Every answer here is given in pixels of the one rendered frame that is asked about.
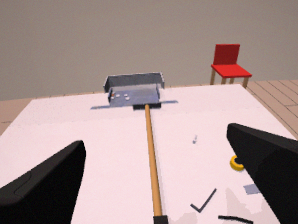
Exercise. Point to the long wooden-handled scraper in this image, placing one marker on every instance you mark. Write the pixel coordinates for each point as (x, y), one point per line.
(157, 218)

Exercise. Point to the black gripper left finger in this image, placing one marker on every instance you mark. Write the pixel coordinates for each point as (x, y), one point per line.
(46, 194)

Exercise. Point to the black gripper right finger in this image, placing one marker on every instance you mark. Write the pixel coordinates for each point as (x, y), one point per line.
(272, 163)

